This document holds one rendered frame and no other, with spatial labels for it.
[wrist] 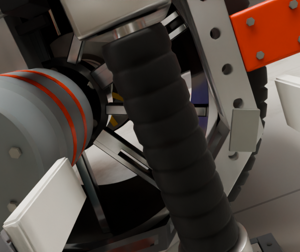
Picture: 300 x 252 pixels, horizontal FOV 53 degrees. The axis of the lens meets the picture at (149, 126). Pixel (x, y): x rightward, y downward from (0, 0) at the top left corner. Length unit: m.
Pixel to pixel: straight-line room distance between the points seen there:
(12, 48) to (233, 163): 0.31
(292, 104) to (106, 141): 0.37
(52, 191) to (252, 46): 0.29
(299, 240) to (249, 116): 1.03
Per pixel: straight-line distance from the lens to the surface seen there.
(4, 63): 0.42
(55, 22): 1.14
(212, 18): 0.38
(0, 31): 0.42
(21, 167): 0.27
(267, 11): 0.39
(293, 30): 0.40
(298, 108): 0.17
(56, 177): 0.17
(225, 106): 0.39
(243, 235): 0.20
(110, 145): 0.51
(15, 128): 0.26
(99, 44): 0.93
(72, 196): 0.18
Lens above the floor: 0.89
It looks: 14 degrees down
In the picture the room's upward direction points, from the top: 22 degrees counter-clockwise
